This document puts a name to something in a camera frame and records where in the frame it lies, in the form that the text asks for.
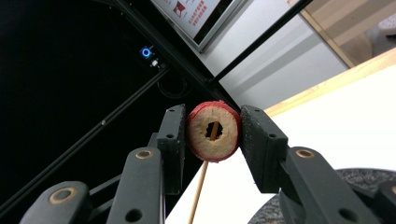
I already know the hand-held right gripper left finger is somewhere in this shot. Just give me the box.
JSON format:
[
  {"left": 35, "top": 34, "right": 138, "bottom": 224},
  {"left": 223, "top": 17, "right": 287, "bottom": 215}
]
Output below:
[{"left": 156, "top": 104, "right": 187, "bottom": 196}]

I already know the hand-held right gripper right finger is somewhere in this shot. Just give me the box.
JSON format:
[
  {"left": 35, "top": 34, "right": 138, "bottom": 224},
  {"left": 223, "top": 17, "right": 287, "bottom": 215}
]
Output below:
[{"left": 239, "top": 105, "right": 290, "bottom": 194}]

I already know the cored red hawthorn slice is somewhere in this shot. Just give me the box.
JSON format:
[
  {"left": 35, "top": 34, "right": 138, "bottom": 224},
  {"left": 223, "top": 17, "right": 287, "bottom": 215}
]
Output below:
[{"left": 186, "top": 99, "right": 243, "bottom": 163}]

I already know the thin wooden skewer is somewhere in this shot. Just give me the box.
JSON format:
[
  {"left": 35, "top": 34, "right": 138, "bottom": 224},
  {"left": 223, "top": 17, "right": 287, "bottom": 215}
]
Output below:
[{"left": 187, "top": 121, "right": 220, "bottom": 224}]

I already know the black round plate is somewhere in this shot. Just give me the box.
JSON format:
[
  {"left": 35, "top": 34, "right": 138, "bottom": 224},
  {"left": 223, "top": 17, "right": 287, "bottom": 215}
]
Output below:
[{"left": 247, "top": 167, "right": 396, "bottom": 224}]

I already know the blue lit round button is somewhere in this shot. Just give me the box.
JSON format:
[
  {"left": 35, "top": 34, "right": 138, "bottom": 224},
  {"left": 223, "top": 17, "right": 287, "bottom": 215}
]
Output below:
[{"left": 139, "top": 46, "right": 152, "bottom": 60}]

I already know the framed white sign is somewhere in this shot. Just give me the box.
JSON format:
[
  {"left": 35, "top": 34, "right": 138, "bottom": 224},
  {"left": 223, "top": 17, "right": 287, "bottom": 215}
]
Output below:
[{"left": 149, "top": 0, "right": 254, "bottom": 53}]

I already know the light wooden board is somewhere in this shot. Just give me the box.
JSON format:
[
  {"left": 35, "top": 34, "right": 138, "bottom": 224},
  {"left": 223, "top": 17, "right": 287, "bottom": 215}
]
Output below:
[{"left": 286, "top": 0, "right": 396, "bottom": 69}]

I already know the black cable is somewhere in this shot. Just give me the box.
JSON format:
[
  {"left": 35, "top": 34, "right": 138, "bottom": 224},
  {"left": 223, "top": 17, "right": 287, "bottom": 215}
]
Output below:
[{"left": 156, "top": 74, "right": 191, "bottom": 100}]

